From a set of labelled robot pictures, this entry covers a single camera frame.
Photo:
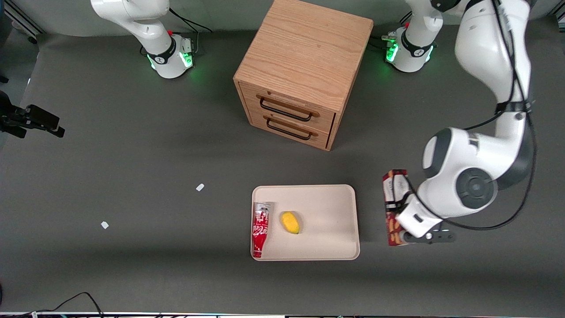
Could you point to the red cookie box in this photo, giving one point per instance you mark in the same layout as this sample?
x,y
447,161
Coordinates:
x,y
392,229

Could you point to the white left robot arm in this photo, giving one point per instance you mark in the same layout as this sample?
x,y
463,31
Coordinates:
x,y
490,145

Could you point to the beige plastic tray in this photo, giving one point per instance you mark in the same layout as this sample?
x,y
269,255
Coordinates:
x,y
326,221

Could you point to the yellow lemon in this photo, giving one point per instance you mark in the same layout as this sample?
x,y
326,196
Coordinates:
x,y
290,222

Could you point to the red cola bottle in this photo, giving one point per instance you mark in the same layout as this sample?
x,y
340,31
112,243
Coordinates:
x,y
260,227

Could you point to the wooden two-drawer cabinet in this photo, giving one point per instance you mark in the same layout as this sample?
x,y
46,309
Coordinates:
x,y
304,48

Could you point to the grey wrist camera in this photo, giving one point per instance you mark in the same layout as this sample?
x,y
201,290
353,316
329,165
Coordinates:
x,y
435,237

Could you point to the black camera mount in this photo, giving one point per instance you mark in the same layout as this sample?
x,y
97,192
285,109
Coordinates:
x,y
37,119

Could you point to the aluminium frame rail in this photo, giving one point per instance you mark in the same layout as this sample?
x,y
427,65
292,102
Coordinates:
x,y
20,15

